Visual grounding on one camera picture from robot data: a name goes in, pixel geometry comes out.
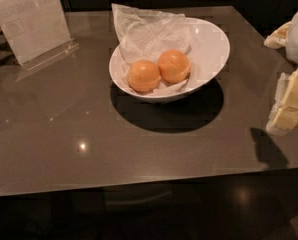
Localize white oval bowl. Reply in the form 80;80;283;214
109;18;230;103

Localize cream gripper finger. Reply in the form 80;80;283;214
266;68;298;136
264;22;291;49

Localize white paper liner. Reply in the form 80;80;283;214
112;4;191;89

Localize orange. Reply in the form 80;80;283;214
158;50;191;84
127;60;160;92

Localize clear acrylic sign holder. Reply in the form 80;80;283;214
0;0;78;71

